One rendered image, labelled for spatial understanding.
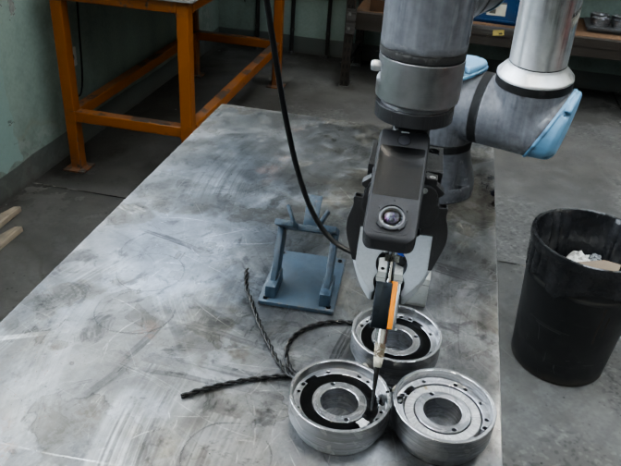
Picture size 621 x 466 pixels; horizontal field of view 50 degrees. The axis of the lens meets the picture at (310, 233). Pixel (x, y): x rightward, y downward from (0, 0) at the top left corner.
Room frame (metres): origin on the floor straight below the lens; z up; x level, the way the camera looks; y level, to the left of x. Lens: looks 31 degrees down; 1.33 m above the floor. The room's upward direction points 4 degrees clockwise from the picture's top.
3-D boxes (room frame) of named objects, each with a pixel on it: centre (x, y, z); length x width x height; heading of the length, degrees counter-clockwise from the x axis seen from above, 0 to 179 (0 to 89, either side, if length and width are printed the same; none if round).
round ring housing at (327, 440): (0.51, -0.04, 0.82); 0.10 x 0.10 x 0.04
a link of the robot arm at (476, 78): (1.09, -0.22, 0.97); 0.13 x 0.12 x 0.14; 62
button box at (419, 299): (0.76, -0.13, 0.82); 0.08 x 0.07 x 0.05; 169
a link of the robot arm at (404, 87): (0.58, -0.08, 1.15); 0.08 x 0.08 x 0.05
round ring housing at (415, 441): (0.50, -0.15, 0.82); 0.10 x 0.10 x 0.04
